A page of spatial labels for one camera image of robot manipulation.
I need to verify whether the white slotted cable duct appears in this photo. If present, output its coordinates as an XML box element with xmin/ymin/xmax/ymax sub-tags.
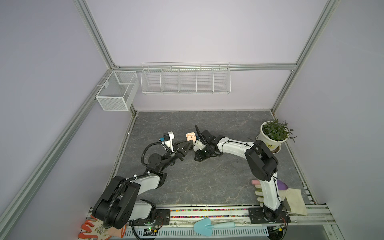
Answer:
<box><xmin>124</xmin><ymin>226</ymin><xmax>270</xmax><ymax>239</ymax></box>

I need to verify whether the purple pink garden trowel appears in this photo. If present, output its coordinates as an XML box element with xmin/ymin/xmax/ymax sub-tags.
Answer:
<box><xmin>251</xmin><ymin>180</ymin><xmax>289</xmax><ymax>190</ymax></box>

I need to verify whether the pink earbud charging case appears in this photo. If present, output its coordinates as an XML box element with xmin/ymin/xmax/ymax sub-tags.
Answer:
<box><xmin>186</xmin><ymin>132</ymin><xmax>197</xmax><ymax>142</ymax></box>

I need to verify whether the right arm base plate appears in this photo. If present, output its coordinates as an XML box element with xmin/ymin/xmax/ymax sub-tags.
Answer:
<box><xmin>248</xmin><ymin>207</ymin><xmax>291</xmax><ymax>224</ymax></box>

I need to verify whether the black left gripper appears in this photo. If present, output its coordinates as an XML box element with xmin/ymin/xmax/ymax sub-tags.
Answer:
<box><xmin>159</xmin><ymin>139</ymin><xmax>193</xmax><ymax>172</ymax></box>

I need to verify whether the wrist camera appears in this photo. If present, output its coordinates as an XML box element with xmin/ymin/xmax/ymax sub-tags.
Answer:
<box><xmin>160</xmin><ymin>132</ymin><xmax>175</xmax><ymax>153</ymax></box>
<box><xmin>193</xmin><ymin>140</ymin><xmax>206</xmax><ymax>152</ymax></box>

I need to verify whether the potted green plant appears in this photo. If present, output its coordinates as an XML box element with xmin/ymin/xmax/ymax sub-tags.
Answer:
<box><xmin>256</xmin><ymin>119</ymin><xmax>297</xmax><ymax>153</ymax></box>

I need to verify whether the green circuit board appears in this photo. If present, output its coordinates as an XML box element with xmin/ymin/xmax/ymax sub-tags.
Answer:
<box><xmin>143</xmin><ymin>227</ymin><xmax>159</xmax><ymax>237</ymax></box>

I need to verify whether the red white work glove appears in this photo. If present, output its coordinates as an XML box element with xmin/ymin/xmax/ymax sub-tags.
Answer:
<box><xmin>78</xmin><ymin>217</ymin><xmax>127</xmax><ymax>240</ymax></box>

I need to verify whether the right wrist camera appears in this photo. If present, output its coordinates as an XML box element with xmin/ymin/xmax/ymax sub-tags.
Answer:
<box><xmin>193</xmin><ymin>140</ymin><xmax>206</xmax><ymax>152</ymax></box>

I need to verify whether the teal garden trowel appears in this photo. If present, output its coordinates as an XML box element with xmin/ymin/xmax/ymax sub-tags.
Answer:
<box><xmin>194</xmin><ymin>218</ymin><xmax>236</xmax><ymax>237</ymax></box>

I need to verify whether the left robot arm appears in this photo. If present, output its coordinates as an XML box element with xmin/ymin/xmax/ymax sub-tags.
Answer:
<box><xmin>92</xmin><ymin>140</ymin><xmax>194</xmax><ymax>229</ymax></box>

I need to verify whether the white mesh box basket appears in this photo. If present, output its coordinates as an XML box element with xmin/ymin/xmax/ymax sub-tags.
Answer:
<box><xmin>96</xmin><ymin>71</ymin><xmax>140</xmax><ymax>112</ymax></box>

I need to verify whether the white wire shelf basket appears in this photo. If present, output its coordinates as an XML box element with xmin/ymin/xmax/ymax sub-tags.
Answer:
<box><xmin>141</xmin><ymin>62</ymin><xmax>232</xmax><ymax>95</ymax></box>

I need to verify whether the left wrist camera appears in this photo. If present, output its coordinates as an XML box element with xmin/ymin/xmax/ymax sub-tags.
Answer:
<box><xmin>160</xmin><ymin>132</ymin><xmax>175</xmax><ymax>153</ymax></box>

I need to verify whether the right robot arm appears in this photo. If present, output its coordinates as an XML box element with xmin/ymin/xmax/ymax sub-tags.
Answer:
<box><xmin>195</xmin><ymin>126</ymin><xmax>284</xmax><ymax>222</ymax></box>

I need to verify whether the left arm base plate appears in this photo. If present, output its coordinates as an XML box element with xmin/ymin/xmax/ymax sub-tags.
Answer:
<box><xmin>133</xmin><ymin>209</ymin><xmax>171</xmax><ymax>226</ymax></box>

